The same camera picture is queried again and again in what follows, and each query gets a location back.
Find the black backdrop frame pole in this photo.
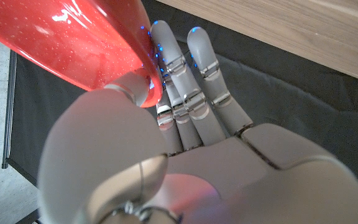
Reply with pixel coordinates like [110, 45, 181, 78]
[1, 50, 19, 170]

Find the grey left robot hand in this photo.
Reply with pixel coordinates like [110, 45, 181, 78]
[37, 20, 358, 224]

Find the red bowl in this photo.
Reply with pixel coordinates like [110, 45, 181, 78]
[0, 0, 164, 108]

